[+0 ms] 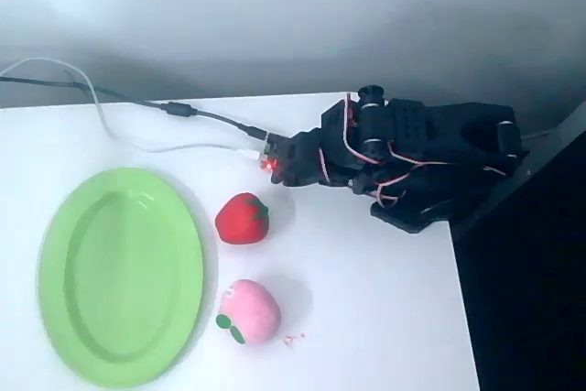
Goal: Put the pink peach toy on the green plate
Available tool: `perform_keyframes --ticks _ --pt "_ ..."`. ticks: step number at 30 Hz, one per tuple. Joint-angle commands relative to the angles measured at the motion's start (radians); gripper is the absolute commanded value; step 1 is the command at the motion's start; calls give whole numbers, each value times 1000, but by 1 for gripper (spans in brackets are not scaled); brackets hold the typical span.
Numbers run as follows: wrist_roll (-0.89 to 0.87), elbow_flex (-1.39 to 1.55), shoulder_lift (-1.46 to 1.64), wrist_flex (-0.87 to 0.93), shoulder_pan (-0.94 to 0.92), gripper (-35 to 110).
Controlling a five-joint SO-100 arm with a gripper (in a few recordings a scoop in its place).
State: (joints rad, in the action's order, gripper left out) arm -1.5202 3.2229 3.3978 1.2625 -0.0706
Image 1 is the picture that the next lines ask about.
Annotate pink plush peach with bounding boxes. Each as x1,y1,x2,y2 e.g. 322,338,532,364
214,278,282,345

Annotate green oval plate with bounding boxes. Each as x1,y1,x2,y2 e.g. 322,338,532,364
37,167,206,390

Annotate controller board with red LED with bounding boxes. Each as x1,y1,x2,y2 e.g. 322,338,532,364
258,132,288,173

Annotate red plush strawberry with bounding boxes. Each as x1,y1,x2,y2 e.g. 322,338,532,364
214,192,270,244

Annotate black side furniture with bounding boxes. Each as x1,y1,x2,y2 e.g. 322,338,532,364
449,101,586,391

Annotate red white gripper servo wire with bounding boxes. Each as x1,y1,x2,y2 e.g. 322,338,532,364
342,92,382,166

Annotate red white base servo wire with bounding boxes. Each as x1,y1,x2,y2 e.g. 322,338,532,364
374,179,409,210

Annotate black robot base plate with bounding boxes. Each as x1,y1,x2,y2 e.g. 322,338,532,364
369,189,460,234

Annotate black power cable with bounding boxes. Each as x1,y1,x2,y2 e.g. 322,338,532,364
0,73,270,141

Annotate white USB cable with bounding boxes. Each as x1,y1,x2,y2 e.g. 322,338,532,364
0,57,266,162

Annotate thin white cable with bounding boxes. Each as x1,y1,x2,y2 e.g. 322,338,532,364
521,127,562,141

